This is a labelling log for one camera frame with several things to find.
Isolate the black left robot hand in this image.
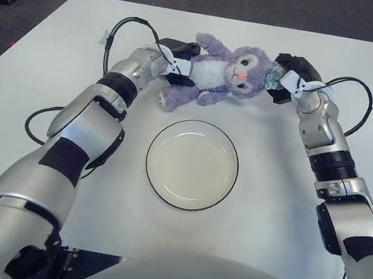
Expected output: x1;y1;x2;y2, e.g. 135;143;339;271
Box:
151;35;204;89

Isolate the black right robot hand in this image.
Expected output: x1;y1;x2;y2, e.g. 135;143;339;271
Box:
265;51;324;110

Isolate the purple plush bunny doll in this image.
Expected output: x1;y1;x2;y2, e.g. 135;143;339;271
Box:
156;27;289;128

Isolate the white plate with black rim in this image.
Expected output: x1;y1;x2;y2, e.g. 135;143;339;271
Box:
139;113;246;219

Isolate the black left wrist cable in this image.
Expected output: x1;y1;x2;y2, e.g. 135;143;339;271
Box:
99;12;176;87

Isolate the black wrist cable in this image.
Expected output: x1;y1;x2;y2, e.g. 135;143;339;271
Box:
99;12;176;87
310;71;373;140

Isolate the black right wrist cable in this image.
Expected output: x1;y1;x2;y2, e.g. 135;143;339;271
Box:
310;71;373;140

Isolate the white cable label tag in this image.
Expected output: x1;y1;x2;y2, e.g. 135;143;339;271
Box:
97;28;112;47

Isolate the black left elbow cable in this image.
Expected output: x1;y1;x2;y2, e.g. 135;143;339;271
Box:
19;100;128;185

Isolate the silver metal bracket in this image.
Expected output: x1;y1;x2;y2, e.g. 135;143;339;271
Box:
60;245;80;273

